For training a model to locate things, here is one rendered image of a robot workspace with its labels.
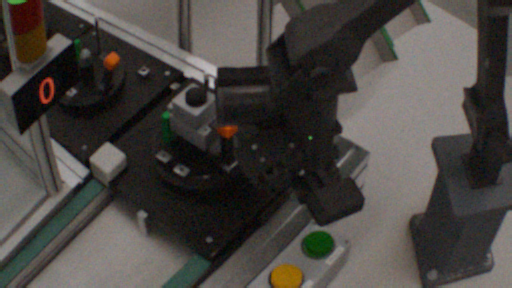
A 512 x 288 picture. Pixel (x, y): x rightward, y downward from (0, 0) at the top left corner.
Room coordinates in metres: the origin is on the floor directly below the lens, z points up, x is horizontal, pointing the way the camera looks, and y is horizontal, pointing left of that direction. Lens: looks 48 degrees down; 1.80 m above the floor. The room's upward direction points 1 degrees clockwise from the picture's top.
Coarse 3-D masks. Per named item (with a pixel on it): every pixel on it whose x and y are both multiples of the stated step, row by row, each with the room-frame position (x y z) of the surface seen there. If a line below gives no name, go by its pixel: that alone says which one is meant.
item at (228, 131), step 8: (216, 128) 0.68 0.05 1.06; (224, 128) 0.67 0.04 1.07; (232, 128) 0.67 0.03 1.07; (224, 136) 0.67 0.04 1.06; (232, 136) 0.68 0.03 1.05; (224, 144) 0.67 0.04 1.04; (232, 144) 0.68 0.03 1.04; (224, 152) 0.67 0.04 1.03; (232, 152) 0.68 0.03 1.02; (224, 160) 0.68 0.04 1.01; (232, 160) 0.68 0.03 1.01
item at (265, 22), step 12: (180, 0) 0.99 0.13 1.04; (264, 0) 0.89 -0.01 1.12; (180, 12) 0.99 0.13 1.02; (192, 12) 1.00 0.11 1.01; (264, 12) 0.88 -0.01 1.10; (180, 24) 0.99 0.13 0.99; (264, 24) 0.88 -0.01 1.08; (180, 36) 0.99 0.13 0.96; (264, 36) 0.88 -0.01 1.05; (192, 48) 1.00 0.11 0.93; (264, 48) 0.88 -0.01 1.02; (264, 60) 0.88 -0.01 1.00
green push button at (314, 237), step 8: (312, 232) 0.59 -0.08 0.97; (320, 232) 0.59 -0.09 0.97; (304, 240) 0.57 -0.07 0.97; (312, 240) 0.57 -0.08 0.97; (320, 240) 0.57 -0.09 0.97; (328, 240) 0.57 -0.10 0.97; (304, 248) 0.56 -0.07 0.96; (312, 248) 0.56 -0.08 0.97; (320, 248) 0.56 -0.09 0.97; (328, 248) 0.56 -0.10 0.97
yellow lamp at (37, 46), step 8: (40, 24) 0.62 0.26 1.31; (32, 32) 0.61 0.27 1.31; (40, 32) 0.62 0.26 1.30; (16, 40) 0.61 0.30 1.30; (24, 40) 0.61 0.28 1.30; (32, 40) 0.61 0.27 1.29; (40, 40) 0.62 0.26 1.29; (16, 48) 0.61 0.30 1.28; (24, 48) 0.61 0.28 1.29; (32, 48) 0.61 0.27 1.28; (40, 48) 0.62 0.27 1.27; (16, 56) 0.61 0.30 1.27; (24, 56) 0.61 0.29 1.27; (32, 56) 0.61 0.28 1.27
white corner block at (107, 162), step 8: (104, 144) 0.72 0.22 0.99; (96, 152) 0.70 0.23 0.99; (104, 152) 0.70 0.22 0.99; (112, 152) 0.70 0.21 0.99; (120, 152) 0.70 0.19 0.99; (96, 160) 0.68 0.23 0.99; (104, 160) 0.68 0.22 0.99; (112, 160) 0.68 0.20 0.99; (120, 160) 0.69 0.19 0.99; (96, 168) 0.68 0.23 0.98; (104, 168) 0.67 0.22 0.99; (112, 168) 0.67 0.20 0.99; (120, 168) 0.68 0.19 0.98; (96, 176) 0.68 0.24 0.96; (104, 176) 0.67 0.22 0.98; (112, 176) 0.67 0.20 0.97
